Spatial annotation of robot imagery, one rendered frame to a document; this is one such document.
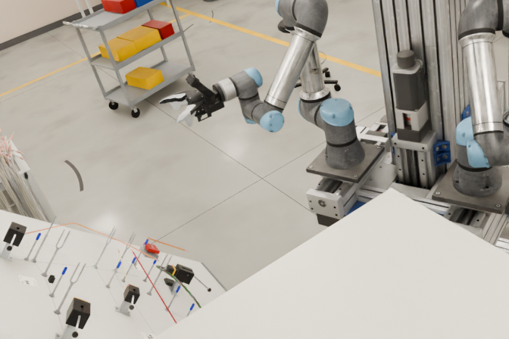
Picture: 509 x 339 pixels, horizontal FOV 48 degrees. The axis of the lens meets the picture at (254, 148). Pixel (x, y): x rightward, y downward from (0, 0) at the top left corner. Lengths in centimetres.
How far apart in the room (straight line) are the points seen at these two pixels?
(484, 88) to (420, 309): 100
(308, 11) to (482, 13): 55
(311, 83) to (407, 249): 140
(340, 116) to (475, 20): 62
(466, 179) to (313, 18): 71
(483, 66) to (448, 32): 33
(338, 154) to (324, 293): 141
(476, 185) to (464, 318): 126
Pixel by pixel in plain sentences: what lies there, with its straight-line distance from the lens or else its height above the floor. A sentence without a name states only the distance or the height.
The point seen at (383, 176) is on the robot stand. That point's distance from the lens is 223.
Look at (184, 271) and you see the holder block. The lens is 190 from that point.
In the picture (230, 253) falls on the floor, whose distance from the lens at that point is 370.
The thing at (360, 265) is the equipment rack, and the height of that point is 185.
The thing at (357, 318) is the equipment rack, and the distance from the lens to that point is 71.
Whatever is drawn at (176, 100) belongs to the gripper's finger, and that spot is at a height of 158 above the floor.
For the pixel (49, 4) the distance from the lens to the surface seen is 985.
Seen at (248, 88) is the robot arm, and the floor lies 155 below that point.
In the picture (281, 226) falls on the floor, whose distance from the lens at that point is 378.
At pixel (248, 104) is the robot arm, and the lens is 201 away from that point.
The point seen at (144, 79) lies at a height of 30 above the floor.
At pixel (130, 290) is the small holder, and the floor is 135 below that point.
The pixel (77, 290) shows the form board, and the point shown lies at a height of 138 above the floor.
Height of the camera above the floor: 239
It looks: 31 degrees down
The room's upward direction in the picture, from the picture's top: 16 degrees counter-clockwise
